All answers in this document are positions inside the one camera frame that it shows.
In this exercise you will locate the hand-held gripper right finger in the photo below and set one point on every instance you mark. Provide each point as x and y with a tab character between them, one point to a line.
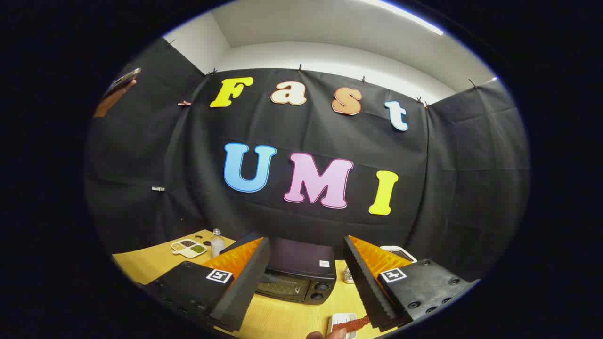
367	287

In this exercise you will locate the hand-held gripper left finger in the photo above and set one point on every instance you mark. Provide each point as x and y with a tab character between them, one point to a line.
249	287

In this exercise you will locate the red dried meat strip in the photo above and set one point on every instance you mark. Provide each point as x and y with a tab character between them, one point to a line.
353	324

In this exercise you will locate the black toaster oven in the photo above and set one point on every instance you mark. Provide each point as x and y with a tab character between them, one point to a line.
297	256

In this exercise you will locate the white bread toaster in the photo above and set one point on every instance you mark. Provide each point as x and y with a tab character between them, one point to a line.
388	247

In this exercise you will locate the clear glass container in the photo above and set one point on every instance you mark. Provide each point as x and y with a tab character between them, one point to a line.
348	277

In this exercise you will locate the small white square dish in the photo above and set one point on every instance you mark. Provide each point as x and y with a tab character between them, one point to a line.
340	318

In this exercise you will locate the clear plastic bottle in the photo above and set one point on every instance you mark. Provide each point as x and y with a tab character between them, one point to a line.
217	245

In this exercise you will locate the white divided grain dish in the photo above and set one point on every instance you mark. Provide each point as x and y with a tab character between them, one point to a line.
184	253

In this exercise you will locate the smartphone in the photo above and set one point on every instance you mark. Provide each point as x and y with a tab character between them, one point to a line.
123	80

